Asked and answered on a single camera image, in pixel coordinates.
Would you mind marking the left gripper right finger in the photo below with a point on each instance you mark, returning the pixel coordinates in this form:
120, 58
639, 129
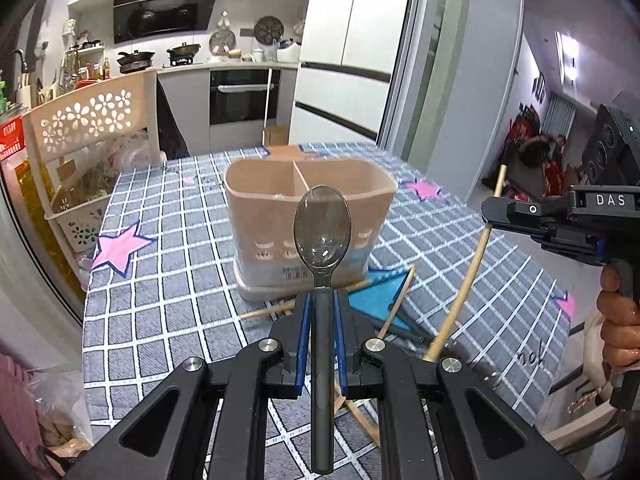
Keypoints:
437, 420

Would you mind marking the beige flower-cutout storage rack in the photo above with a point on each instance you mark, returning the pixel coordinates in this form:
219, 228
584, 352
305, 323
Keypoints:
72, 134

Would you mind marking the wooden chopstick on table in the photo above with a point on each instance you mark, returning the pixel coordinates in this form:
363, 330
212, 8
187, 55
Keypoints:
398, 302

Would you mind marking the dark translucent plastic spoon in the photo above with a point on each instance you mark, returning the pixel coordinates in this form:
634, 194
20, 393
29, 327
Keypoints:
322, 230

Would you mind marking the black range hood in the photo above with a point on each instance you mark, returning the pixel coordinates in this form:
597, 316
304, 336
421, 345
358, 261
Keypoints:
137, 19

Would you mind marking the person right hand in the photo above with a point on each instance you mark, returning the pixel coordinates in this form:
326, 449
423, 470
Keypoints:
620, 329

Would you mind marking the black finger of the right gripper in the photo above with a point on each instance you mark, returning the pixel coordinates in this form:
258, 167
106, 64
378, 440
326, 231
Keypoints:
537, 220

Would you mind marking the wooden chopstick lower table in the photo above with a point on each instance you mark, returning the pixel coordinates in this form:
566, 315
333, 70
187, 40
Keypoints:
362, 419

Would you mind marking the black wok on stove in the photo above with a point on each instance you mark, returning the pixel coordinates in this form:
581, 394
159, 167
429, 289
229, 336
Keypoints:
134, 61

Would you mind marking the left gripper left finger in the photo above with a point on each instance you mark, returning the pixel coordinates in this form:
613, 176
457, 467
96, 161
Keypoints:
207, 420

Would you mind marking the beige plastic utensil holder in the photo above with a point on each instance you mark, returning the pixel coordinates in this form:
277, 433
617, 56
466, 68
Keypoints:
292, 217

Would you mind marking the built-in black oven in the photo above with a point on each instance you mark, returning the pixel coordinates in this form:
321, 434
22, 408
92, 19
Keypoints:
243, 95

